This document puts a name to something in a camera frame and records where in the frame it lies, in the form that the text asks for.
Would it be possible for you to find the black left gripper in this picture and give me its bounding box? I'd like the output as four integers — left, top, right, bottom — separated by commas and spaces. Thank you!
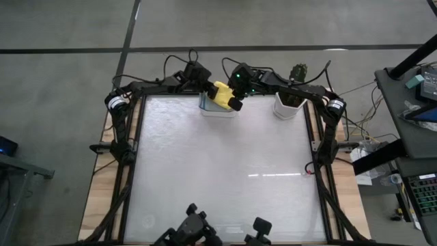
170, 70, 220, 100

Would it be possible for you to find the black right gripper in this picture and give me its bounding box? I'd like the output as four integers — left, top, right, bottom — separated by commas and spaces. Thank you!
227, 70, 274, 112

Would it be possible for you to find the yellow microfiber towel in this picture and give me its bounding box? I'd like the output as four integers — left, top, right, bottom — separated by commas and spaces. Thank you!
212, 81, 237, 111

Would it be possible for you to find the white plastic bin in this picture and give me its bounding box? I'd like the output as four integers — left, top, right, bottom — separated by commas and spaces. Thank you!
199, 91, 240, 119

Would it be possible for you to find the green cactus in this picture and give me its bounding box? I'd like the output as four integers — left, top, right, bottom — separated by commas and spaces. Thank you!
283, 63, 309, 107

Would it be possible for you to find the white paper sheet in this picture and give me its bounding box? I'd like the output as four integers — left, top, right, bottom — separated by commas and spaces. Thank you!
350, 146, 378, 187

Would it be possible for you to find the black desk leg bar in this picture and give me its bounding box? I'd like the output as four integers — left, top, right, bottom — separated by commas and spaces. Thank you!
351, 138, 408, 177

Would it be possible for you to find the grey side desk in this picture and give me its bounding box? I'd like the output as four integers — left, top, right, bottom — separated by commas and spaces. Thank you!
373, 66, 437, 160

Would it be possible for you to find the clear plastic bottle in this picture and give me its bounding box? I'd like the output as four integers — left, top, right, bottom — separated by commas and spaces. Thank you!
380, 173, 404, 187

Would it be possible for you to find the teal box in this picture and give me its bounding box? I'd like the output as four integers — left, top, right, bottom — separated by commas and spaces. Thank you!
405, 74, 425, 90

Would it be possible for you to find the black pole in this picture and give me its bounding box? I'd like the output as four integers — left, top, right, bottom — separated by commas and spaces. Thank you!
389, 33, 437, 80

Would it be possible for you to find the blue tablet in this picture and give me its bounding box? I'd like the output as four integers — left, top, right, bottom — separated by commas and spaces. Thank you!
405, 103, 437, 124

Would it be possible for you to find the black electronic device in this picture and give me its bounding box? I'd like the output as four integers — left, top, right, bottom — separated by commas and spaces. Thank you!
419, 66, 437, 103

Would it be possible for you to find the grey metal table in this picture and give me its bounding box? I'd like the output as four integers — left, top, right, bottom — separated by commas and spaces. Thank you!
0, 152, 55, 246

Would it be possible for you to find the backlit keyboard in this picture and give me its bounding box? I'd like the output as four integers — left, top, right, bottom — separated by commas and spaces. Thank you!
406, 172, 437, 217

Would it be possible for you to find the black device with blue light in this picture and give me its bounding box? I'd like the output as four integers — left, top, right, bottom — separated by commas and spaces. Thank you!
0, 135, 19, 158

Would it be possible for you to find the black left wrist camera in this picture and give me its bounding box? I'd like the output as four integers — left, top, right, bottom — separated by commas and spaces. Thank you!
184, 61, 212, 83

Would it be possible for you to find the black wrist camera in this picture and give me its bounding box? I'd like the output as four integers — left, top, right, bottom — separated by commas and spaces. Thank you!
184, 61, 212, 83
227, 62, 256, 88

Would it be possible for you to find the black right camera cable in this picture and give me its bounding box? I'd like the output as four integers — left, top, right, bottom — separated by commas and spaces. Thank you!
221, 57, 274, 80

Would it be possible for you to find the black camera cable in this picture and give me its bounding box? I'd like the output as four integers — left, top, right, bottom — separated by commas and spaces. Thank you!
112, 49, 199, 85
221, 57, 274, 80

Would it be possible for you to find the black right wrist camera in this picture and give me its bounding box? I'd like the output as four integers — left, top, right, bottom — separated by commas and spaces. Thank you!
227, 62, 256, 88

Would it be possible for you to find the black left camera cable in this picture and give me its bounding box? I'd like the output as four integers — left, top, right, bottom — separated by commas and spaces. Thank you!
112, 49, 199, 85

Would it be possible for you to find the black leader arm handle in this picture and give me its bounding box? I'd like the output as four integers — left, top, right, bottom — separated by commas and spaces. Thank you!
150, 203, 223, 246
244, 217, 273, 246

